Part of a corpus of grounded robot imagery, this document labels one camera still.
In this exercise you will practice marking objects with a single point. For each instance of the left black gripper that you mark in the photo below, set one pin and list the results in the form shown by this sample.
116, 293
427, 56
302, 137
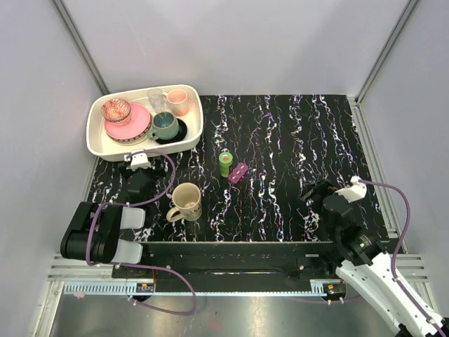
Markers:
155, 173

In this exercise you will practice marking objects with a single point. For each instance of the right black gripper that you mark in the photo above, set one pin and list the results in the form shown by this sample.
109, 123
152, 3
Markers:
321, 188

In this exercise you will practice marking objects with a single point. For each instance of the pink weekly pill organizer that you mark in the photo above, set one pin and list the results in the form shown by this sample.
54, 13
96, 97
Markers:
238, 173

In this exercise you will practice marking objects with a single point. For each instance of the green pill bottle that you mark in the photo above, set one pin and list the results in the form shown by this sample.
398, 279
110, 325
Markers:
225, 163

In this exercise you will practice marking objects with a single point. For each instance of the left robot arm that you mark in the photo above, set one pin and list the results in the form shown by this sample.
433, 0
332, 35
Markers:
93, 234

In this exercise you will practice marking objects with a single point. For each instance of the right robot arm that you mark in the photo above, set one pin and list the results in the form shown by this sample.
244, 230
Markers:
362, 261

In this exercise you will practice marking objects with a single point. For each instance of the patterned plate under pink plate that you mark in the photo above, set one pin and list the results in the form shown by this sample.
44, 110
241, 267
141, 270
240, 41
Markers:
127, 134

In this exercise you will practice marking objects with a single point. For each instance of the cream ceramic mug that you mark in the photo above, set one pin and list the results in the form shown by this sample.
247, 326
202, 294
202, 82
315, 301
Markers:
186, 198

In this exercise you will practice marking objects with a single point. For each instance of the teal ceramic mug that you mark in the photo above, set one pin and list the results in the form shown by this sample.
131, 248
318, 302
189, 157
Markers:
165, 126

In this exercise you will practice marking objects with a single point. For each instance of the black saucer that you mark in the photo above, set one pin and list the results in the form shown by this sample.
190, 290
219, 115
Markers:
182, 133

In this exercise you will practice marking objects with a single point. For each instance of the white plastic dish tub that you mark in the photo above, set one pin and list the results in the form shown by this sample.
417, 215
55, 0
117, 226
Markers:
101, 145

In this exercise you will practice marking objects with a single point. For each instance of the red patterned bowl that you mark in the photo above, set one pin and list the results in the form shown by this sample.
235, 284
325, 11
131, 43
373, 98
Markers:
116, 110

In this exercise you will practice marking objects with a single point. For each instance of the clear drinking glass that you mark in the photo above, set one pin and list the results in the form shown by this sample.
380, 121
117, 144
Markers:
156, 100

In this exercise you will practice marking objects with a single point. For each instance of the pink ceramic mug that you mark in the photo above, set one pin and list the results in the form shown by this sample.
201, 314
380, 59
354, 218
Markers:
177, 100

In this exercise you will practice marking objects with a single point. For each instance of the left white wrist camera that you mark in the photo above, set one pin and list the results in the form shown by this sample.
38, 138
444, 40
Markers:
137, 159

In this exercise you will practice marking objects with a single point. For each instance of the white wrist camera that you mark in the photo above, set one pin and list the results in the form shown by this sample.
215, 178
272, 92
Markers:
137, 159
355, 192

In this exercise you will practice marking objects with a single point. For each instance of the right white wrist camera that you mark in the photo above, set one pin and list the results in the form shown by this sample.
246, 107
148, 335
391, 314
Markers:
355, 192

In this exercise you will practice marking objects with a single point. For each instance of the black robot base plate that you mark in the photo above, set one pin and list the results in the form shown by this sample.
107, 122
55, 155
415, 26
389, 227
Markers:
245, 267

